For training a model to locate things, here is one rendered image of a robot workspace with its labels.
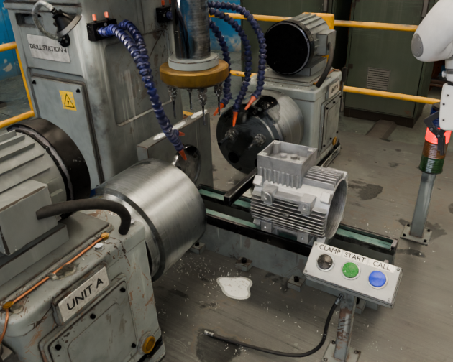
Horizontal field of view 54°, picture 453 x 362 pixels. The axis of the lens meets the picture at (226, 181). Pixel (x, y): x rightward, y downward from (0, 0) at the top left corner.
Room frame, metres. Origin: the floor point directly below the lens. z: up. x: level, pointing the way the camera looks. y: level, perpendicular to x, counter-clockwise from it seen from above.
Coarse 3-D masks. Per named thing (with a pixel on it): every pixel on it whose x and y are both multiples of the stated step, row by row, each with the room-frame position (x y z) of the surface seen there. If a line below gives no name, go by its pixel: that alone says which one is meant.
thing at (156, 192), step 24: (144, 168) 0.90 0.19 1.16; (168, 168) 0.91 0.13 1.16; (96, 192) 0.83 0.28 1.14; (120, 192) 0.80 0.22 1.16; (144, 192) 0.81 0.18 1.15; (168, 192) 0.84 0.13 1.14; (192, 192) 0.87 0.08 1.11; (144, 216) 0.76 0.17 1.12; (168, 216) 0.79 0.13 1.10; (192, 216) 0.84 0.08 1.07; (168, 240) 0.76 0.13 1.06; (192, 240) 0.83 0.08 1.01; (168, 264) 0.76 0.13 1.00
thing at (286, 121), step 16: (272, 96) 1.39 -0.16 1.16; (288, 96) 1.44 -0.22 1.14; (224, 112) 1.35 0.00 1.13; (240, 112) 1.32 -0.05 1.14; (256, 112) 1.29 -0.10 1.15; (272, 112) 1.29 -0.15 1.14; (288, 112) 1.34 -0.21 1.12; (224, 128) 1.35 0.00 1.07; (240, 128) 1.32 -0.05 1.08; (256, 128) 1.29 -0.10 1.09; (272, 128) 1.26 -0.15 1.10; (288, 128) 1.30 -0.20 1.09; (224, 144) 1.35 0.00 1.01; (240, 144) 1.32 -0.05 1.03; (256, 144) 1.24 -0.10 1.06; (240, 160) 1.32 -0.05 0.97; (256, 160) 1.28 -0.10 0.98
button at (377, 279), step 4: (372, 272) 0.62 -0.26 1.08; (376, 272) 0.62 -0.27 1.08; (380, 272) 0.62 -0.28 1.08; (372, 276) 0.62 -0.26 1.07; (376, 276) 0.61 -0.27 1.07; (380, 276) 0.61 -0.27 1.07; (384, 276) 0.61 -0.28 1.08; (372, 280) 0.61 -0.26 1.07; (376, 280) 0.61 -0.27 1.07; (380, 280) 0.61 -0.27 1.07; (384, 280) 0.60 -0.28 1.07; (372, 284) 0.60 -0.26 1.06; (376, 284) 0.60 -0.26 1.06; (380, 284) 0.60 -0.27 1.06
